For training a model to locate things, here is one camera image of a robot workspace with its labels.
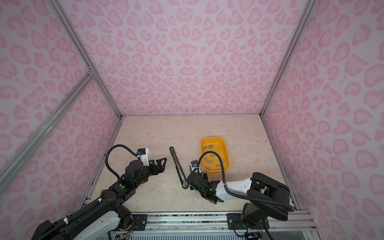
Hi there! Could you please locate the yellow plastic tray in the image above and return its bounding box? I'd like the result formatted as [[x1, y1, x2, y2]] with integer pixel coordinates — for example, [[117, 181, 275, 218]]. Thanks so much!
[[201, 137, 231, 174]]

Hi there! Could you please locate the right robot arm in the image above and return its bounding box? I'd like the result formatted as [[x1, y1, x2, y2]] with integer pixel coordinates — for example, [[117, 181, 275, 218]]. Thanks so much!
[[187, 172, 295, 229]]

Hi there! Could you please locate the black stapler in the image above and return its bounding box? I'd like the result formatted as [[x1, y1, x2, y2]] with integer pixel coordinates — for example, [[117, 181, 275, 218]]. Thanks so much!
[[170, 147, 189, 189]]

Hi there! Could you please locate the aluminium mounting rail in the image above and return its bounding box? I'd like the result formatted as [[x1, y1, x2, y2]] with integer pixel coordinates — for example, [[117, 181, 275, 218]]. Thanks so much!
[[55, 209, 319, 240]]

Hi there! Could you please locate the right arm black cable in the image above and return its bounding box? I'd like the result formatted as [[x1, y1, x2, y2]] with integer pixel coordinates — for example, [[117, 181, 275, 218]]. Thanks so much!
[[197, 150, 296, 212]]

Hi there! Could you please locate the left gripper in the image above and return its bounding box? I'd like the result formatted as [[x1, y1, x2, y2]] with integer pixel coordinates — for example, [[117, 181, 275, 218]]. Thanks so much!
[[134, 156, 167, 190]]

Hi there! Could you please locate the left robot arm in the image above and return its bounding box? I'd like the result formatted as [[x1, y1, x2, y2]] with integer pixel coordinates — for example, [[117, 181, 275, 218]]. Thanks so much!
[[32, 158, 167, 240]]

